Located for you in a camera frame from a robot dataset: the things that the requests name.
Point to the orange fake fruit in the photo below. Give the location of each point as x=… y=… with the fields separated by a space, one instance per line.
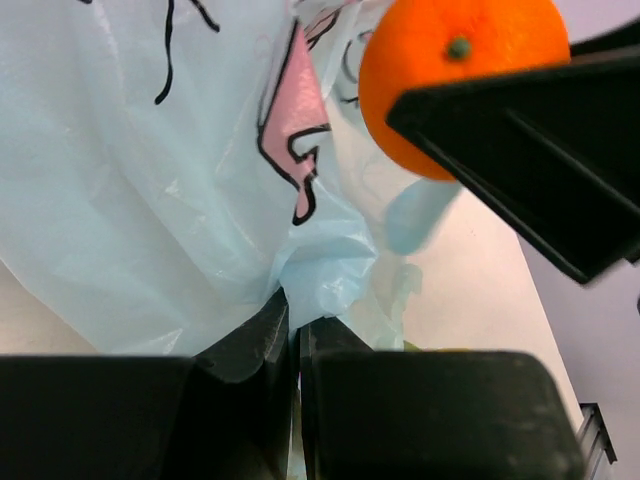
x=427 y=43

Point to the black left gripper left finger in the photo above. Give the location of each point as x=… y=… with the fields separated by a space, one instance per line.
x=222 y=414

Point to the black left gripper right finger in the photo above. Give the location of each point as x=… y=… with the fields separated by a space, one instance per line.
x=381 y=414

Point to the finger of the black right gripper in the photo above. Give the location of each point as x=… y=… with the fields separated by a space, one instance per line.
x=625 y=36
x=553 y=152

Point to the light blue plastic bag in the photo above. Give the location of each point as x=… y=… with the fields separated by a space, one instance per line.
x=166 y=166

